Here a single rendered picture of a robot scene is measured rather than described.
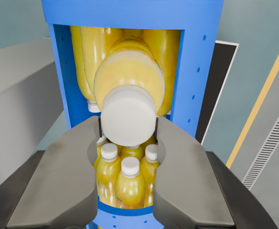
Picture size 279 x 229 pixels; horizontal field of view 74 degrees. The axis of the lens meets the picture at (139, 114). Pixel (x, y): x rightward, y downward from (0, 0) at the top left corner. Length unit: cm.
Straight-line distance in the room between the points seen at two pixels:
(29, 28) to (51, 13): 135
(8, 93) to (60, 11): 43
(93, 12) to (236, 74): 157
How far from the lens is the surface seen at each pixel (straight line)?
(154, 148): 45
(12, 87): 67
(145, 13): 22
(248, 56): 174
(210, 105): 158
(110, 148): 45
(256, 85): 186
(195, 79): 28
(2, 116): 64
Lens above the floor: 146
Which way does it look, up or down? 61 degrees down
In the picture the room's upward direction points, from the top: 177 degrees clockwise
